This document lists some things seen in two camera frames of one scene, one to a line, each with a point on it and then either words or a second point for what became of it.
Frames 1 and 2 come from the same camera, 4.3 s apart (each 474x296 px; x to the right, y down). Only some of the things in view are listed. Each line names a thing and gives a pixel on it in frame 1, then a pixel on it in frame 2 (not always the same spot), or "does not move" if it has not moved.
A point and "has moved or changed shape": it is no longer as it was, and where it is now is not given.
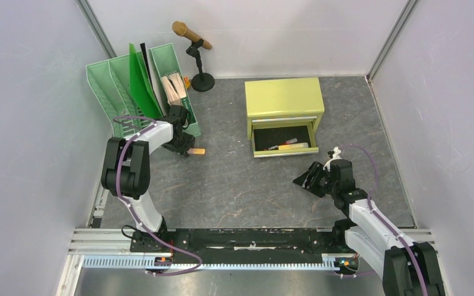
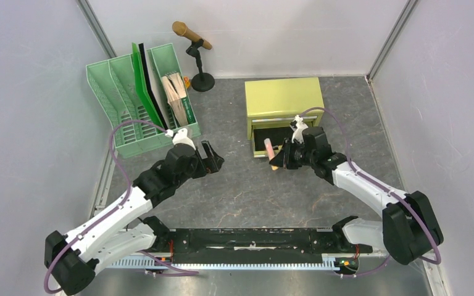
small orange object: [187, 84] does not move
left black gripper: [189, 142] -> [208, 165]
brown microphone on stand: [201, 82] does not move
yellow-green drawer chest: [282, 116] does not move
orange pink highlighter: [196, 151] has moved or changed shape
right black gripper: [315, 170] -> [284, 155]
